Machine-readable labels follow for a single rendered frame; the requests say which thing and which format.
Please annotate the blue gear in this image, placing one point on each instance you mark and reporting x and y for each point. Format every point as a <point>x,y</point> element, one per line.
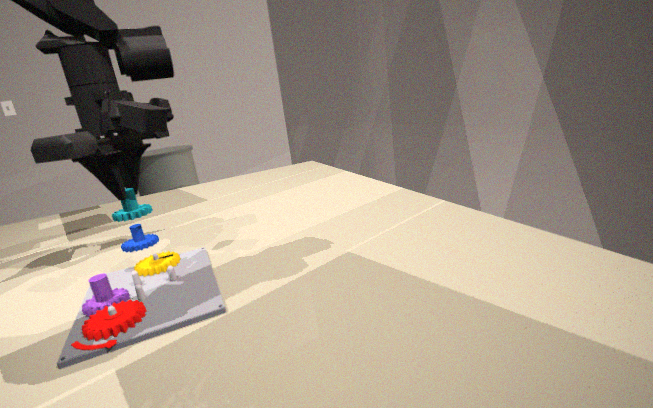
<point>139,241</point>

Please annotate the yellow gear with black stripe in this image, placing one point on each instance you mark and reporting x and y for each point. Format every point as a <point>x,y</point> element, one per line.
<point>148,266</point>

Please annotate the red gear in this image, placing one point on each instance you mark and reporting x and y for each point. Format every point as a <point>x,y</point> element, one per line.
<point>104,325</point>

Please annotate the teal gear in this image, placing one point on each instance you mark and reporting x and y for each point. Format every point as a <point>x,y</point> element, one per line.
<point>131,209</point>

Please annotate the red curved arrow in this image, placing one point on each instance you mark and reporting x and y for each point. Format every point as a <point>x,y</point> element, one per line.
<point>107,345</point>

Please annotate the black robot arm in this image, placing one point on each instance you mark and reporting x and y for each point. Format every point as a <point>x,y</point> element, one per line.
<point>142,54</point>

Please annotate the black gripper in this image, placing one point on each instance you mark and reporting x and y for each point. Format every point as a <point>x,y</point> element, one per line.
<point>114,160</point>

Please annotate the purple gear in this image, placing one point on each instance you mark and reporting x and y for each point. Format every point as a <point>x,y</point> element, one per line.
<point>103,295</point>

